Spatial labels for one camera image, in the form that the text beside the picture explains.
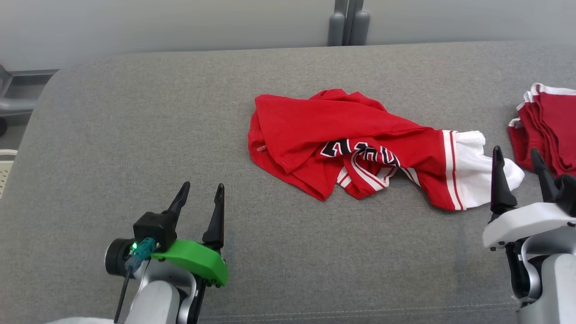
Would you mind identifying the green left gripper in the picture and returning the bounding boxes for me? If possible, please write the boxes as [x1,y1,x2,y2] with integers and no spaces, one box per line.
[151,181,229,288]

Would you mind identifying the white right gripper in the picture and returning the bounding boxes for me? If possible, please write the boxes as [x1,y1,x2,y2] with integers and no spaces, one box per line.
[482,145,576,250]

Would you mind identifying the stack of red shirts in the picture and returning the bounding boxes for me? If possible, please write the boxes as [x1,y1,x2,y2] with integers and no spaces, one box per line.
[508,83,576,177]

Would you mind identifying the red shirt with white sleeves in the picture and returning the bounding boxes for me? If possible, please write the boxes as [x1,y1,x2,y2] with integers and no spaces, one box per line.
[247,89,525,212]

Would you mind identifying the white laundry basket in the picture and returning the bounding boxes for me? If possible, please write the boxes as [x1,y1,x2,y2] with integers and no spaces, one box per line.
[0,149,18,198]

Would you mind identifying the black cable with teal plug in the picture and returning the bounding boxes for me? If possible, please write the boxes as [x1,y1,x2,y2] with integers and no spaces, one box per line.
[114,238,157,324]

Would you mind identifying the grey metal frame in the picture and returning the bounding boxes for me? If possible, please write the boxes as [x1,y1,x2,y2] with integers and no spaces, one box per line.
[0,65,59,118]

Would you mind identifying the grey partition post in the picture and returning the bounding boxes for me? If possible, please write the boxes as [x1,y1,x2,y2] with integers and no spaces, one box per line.
[347,0,371,46]
[328,0,347,46]

